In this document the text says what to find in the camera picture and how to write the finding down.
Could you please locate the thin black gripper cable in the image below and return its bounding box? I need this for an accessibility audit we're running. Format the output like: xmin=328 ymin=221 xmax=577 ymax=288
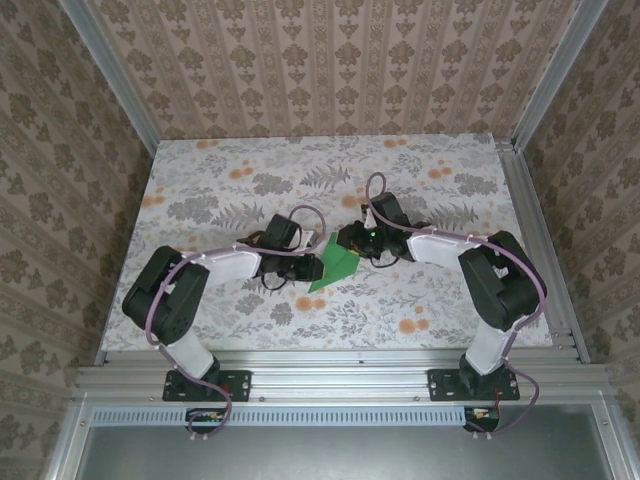
xmin=369 ymin=249 xmax=401 ymax=269
xmin=259 ymin=272 xmax=296 ymax=292

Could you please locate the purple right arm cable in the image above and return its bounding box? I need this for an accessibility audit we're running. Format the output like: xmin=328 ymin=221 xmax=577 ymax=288
xmin=366 ymin=172 xmax=547 ymax=441

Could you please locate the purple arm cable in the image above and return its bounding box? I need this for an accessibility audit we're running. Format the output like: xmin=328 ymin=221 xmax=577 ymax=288
xmin=366 ymin=172 xmax=547 ymax=441
xmin=144 ymin=204 xmax=329 ymax=444

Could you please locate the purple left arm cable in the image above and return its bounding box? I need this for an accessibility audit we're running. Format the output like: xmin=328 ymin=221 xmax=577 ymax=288
xmin=144 ymin=204 xmax=329 ymax=444

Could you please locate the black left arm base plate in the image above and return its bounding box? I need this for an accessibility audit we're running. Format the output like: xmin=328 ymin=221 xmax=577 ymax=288
xmin=162 ymin=368 xmax=252 ymax=403

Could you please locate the aluminium frame rail long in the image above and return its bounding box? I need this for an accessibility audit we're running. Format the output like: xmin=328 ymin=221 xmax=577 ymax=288
xmin=72 ymin=348 xmax=616 ymax=405

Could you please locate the floral printed table mat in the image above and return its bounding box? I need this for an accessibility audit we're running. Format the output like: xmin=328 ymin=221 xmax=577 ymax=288
xmin=99 ymin=133 xmax=557 ymax=352

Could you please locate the grey metal sheet panel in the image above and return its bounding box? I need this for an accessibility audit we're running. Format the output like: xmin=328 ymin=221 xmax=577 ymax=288
xmin=74 ymin=423 xmax=611 ymax=480

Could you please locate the black connector board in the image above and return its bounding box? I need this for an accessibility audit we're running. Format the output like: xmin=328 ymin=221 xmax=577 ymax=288
xmin=185 ymin=407 xmax=229 ymax=435
xmin=462 ymin=405 xmax=502 ymax=434

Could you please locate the aluminium frame post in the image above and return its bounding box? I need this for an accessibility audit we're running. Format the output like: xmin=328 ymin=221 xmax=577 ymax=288
xmin=58 ymin=0 xmax=160 ymax=156
xmin=510 ymin=0 xmax=610 ymax=151

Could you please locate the thin black left gripper cable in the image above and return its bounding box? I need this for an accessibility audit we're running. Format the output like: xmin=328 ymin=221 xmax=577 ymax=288
xmin=259 ymin=272 xmax=296 ymax=292

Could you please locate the slotted white cable duct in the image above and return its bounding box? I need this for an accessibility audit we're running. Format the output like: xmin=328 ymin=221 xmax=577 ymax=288
xmin=91 ymin=405 xmax=469 ymax=427

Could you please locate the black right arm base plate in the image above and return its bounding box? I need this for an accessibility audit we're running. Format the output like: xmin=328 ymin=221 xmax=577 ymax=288
xmin=428 ymin=367 xmax=521 ymax=403

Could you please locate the thin black right gripper cable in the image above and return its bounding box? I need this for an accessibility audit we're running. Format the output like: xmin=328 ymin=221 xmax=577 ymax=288
xmin=369 ymin=249 xmax=401 ymax=269

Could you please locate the green square paper sheet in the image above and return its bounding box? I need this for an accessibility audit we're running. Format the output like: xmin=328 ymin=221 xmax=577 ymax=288
xmin=307 ymin=232 xmax=361 ymax=293

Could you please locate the aluminium side rail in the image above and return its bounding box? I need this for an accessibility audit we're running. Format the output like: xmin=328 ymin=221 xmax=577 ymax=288
xmin=494 ymin=139 xmax=594 ymax=365

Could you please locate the aluminium lower frame bar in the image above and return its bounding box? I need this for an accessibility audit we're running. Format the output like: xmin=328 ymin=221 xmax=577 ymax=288
xmin=42 ymin=394 xmax=96 ymax=480
xmin=589 ymin=394 xmax=640 ymax=480

